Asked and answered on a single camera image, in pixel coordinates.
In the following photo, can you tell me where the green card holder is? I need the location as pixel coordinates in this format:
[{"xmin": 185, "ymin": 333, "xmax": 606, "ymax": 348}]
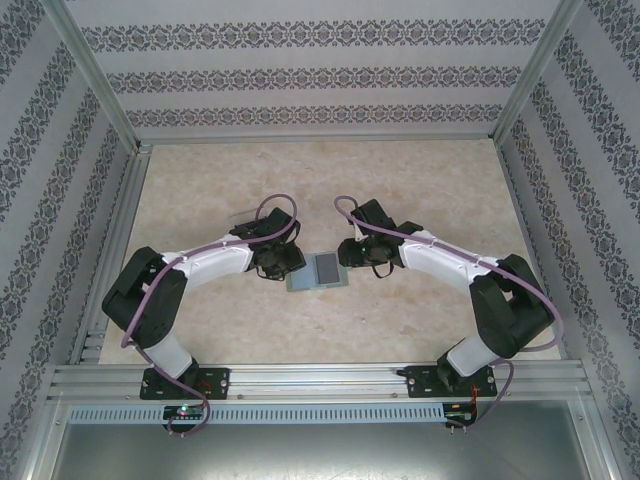
[{"xmin": 287, "ymin": 251, "xmax": 352, "ymax": 294}]

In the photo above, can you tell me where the clear plastic box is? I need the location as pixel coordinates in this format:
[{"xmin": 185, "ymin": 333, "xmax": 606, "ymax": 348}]
[{"xmin": 226, "ymin": 207, "xmax": 262, "ymax": 227}]

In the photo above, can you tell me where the left controller board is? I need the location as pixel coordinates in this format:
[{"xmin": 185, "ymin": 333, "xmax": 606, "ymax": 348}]
[{"xmin": 163, "ymin": 405, "xmax": 207, "ymax": 422}]

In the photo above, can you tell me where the controller board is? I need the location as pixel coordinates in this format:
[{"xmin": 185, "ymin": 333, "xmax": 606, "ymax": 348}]
[
  {"xmin": 163, "ymin": 405, "xmax": 207, "ymax": 422},
  {"xmin": 444, "ymin": 403, "xmax": 479, "ymax": 427}
]

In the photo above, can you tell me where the right controller board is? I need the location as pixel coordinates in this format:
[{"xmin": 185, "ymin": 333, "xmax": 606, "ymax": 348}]
[{"xmin": 444, "ymin": 403, "xmax": 479, "ymax": 427}]

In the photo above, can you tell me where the sheet metal tray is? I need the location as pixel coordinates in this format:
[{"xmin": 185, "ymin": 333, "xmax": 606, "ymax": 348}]
[{"xmin": 29, "ymin": 399, "xmax": 617, "ymax": 480}]

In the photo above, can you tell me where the left thin black cable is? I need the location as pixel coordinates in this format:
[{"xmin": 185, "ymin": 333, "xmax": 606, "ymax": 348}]
[{"xmin": 254, "ymin": 263, "xmax": 289, "ymax": 283}]

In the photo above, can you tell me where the aluminium mounting rail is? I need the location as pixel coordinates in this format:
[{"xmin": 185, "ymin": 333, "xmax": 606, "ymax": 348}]
[{"xmin": 47, "ymin": 363, "xmax": 595, "ymax": 402}]

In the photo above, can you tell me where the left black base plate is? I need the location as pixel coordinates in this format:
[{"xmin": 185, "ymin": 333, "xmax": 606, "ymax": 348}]
[{"xmin": 141, "ymin": 367, "xmax": 232, "ymax": 401}]

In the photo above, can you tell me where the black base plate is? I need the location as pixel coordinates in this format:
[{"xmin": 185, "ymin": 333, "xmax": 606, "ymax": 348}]
[
  {"xmin": 141, "ymin": 367, "xmax": 232, "ymax": 401},
  {"xmin": 407, "ymin": 366, "xmax": 500, "ymax": 400}
]

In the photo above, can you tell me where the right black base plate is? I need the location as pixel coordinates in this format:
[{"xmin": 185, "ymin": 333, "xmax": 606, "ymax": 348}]
[{"xmin": 407, "ymin": 366, "xmax": 500, "ymax": 400}]

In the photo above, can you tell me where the slotted grey cable duct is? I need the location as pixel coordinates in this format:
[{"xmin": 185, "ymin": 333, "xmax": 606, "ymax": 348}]
[{"xmin": 67, "ymin": 403, "xmax": 447, "ymax": 424}]

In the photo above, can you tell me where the aluminium side rail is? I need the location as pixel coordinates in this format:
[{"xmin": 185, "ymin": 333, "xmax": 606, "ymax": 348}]
[{"xmin": 68, "ymin": 143, "xmax": 152, "ymax": 365}]

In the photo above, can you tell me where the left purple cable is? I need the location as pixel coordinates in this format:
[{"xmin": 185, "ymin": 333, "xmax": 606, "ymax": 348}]
[{"xmin": 121, "ymin": 193, "xmax": 302, "ymax": 435}]

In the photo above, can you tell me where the purple cable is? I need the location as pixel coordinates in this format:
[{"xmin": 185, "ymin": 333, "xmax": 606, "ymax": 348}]
[
  {"xmin": 121, "ymin": 193, "xmax": 302, "ymax": 435},
  {"xmin": 333, "ymin": 194, "xmax": 567, "ymax": 430}
]

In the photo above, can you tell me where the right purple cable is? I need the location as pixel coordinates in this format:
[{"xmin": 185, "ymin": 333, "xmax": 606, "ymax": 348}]
[{"xmin": 333, "ymin": 194, "xmax": 567, "ymax": 430}]

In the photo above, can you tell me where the aluminium frame post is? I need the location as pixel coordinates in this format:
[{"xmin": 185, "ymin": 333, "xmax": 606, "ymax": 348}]
[
  {"xmin": 46, "ymin": 0, "xmax": 142, "ymax": 147},
  {"xmin": 492, "ymin": 0, "xmax": 585, "ymax": 142}
]

